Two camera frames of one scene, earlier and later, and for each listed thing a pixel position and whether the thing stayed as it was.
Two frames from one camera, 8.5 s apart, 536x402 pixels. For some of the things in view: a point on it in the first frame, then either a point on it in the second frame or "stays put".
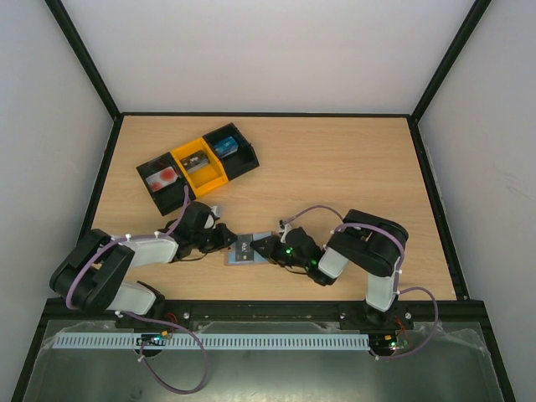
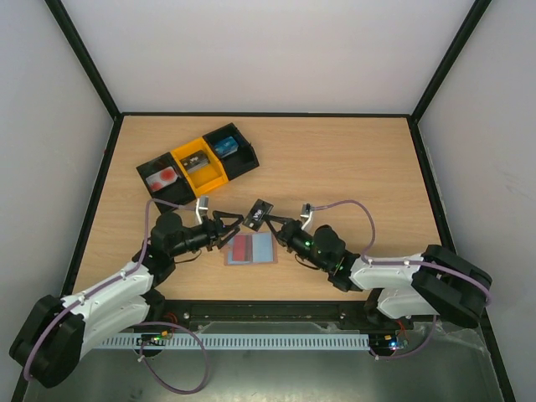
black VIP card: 244,250 to 255,218
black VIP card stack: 195,161 stays put
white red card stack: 162,178 stays put
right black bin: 233,149 stays put
